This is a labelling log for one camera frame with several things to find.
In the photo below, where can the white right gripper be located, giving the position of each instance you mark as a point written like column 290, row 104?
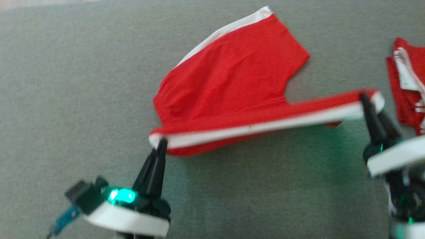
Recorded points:
column 395, row 156

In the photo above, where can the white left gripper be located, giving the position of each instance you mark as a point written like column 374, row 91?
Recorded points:
column 132, row 212

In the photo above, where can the red garment with white stripes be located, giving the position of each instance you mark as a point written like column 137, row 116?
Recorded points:
column 232, row 86

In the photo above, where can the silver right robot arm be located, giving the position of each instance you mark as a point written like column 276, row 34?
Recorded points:
column 408, row 202

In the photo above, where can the folded red garment white trim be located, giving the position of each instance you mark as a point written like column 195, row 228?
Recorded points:
column 408, row 86

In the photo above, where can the grey fabric sofa seat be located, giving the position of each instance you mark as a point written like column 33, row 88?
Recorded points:
column 99, row 83

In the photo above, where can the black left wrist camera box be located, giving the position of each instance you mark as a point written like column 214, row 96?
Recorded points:
column 86, row 196

